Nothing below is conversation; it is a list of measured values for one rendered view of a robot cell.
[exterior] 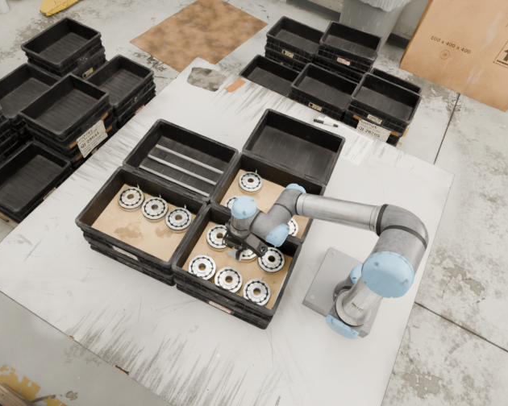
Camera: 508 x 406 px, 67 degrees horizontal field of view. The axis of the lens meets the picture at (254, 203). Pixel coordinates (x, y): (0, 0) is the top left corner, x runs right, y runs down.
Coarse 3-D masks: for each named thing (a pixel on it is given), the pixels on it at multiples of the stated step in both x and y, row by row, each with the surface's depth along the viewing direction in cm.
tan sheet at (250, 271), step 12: (204, 240) 153; (192, 252) 149; (204, 252) 150; (216, 252) 150; (216, 264) 148; (228, 264) 148; (240, 264) 149; (252, 264) 149; (288, 264) 151; (252, 276) 147; (264, 276) 147; (276, 276) 148; (276, 288) 145
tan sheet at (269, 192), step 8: (232, 184) 168; (264, 184) 170; (272, 184) 170; (232, 192) 166; (240, 192) 167; (264, 192) 168; (272, 192) 168; (280, 192) 169; (224, 200) 164; (256, 200) 165; (264, 200) 166; (272, 200) 166; (264, 208) 164; (296, 216) 163; (304, 224) 161
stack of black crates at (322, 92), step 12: (300, 72) 266; (312, 72) 277; (324, 72) 272; (300, 84) 276; (312, 84) 277; (324, 84) 278; (336, 84) 274; (348, 84) 269; (300, 96) 261; (312, 96) 256; (324, 96) 272; (336, 96) 273; (348, 96) 274; (312, 108) 264; (324, 108) 259; (336, 108) 253; (336, 120) 261
